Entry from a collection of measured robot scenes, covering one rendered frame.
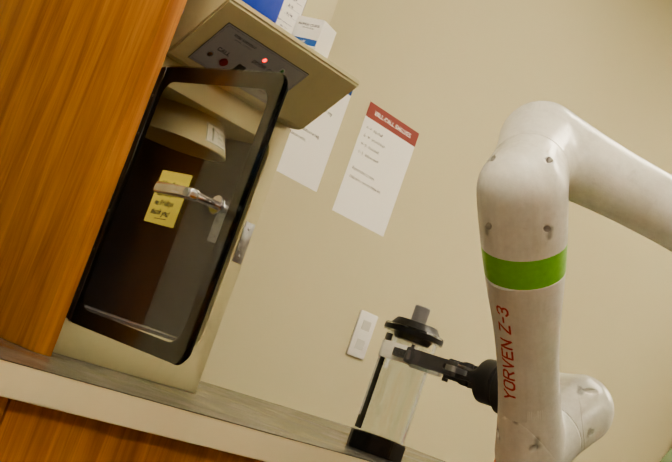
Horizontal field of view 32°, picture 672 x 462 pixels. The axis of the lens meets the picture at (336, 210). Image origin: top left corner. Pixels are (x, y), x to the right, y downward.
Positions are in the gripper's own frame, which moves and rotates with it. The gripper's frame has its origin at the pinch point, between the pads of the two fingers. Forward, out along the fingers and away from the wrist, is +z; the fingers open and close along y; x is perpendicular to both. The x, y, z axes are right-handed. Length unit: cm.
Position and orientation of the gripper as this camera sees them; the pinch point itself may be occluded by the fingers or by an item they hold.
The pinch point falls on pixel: (408, 356)
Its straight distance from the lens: 209.3
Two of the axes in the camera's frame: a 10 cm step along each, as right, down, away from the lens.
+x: -3.2, 9.4, -1.4
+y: -6.1, -3.2, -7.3
